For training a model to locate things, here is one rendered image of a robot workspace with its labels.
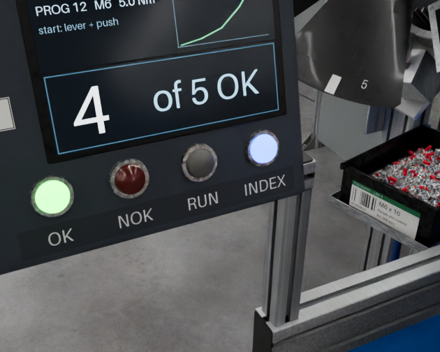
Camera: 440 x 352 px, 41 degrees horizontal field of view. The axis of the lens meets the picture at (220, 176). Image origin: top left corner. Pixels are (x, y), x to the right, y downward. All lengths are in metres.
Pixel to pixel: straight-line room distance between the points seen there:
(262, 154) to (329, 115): 2.28
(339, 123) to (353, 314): 1.98
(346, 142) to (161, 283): 1.08
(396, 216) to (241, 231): 1.40
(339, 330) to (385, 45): 0.53
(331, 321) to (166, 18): 0.43
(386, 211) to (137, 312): 1.17
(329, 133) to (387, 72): 1.70
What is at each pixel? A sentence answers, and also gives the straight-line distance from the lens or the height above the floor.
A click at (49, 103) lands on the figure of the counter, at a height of 1.17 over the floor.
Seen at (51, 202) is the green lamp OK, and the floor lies 1.12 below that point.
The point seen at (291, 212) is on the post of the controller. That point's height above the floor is 1.00.
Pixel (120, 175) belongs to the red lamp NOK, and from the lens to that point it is 0.38.
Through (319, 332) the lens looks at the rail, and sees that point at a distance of 0.69.
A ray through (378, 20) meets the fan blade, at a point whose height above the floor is 1.03.
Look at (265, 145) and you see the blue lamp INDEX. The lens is 0.42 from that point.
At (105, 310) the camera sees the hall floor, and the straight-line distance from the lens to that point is 1.93.
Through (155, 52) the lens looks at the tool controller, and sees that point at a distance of 0.38.
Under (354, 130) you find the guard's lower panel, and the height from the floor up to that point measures 0.21.
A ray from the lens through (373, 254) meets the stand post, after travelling 1.57.
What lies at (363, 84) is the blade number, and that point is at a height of 0.95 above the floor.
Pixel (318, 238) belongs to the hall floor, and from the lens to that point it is 2.23.
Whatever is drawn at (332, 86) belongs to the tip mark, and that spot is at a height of 0.94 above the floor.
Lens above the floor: 1.32
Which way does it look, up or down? 31 degrees down
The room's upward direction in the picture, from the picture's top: 1 degrees clockwise
